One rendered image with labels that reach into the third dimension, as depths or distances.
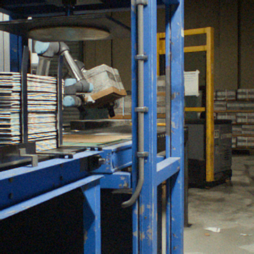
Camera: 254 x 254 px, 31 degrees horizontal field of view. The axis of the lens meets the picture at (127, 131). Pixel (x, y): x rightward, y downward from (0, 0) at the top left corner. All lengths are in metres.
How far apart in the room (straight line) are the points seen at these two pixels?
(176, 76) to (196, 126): 3.35
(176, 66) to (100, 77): 1.22
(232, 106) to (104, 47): 3.82
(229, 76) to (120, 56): 2.68
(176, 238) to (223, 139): 3.48
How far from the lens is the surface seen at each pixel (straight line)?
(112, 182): 1.77
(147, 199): 1.75
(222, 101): 9.32
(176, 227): 2.39
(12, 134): 1.46
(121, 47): 11.50
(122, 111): 4.63
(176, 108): 2.31
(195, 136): 5.65
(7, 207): 1.18
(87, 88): 3.24
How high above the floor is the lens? 0.95
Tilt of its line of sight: 3 degrees down
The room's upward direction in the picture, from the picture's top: straight up
